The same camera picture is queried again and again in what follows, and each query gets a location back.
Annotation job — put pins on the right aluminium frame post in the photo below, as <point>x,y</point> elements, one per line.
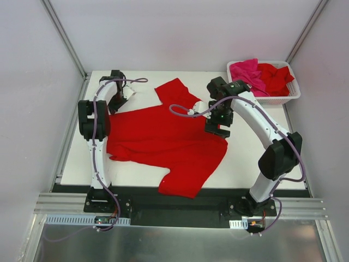
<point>315,15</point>

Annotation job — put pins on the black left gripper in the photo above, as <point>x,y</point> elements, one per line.
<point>115,103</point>

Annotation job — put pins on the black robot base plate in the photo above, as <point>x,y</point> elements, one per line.
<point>145,206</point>

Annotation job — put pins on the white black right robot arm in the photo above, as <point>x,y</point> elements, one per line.
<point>282,149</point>

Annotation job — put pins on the left aluminium frame post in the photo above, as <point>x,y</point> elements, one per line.
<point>52,14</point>

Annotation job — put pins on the aluminium frame post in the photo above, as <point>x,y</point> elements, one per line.
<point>52,14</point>
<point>315,15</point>

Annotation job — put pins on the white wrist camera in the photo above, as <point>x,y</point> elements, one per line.
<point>200,108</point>
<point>128,92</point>

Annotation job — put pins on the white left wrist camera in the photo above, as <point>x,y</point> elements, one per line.
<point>128,92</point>

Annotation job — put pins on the pink t shirt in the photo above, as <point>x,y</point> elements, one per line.
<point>248,72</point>

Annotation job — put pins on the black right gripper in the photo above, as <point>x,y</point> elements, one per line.
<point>216,130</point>

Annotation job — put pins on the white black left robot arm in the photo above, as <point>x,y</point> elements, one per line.
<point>95,127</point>

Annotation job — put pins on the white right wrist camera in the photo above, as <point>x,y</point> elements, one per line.
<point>200,108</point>

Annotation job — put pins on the left white cable duct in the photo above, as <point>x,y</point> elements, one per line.
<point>88,220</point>

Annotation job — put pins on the white cable duct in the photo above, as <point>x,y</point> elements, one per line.
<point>88,220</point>
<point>238,224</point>

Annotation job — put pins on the right white cable duct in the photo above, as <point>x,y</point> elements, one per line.
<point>238,224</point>

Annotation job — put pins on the white perforated plastic basket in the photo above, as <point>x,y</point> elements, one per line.
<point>292,86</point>

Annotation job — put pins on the red t shirt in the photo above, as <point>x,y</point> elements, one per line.
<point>155,136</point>
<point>275,79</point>

